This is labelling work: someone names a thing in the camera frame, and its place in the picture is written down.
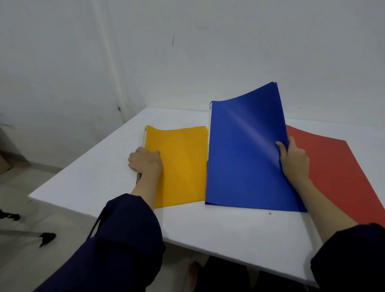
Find person's left hand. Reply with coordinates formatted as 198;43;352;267
128;146;164;177

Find person's right hand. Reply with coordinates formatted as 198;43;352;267
276;136;310;183

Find blue plastic folder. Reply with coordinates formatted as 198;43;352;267
205;81;308;213

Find yellow plastic folder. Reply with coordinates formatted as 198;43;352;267
142;125;209;209

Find person's right forearm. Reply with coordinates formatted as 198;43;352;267
291;177;385;292

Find person's left forearm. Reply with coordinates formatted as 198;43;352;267
34;172;166;292

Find red plastic folder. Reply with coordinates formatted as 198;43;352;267
286;125;385;228

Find person's bare foot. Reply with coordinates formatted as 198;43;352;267
187;261;203;292

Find person's black trousers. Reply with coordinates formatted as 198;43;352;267
195;256;307;292

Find white wall conduit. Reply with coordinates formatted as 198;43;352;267
91;0;127;124

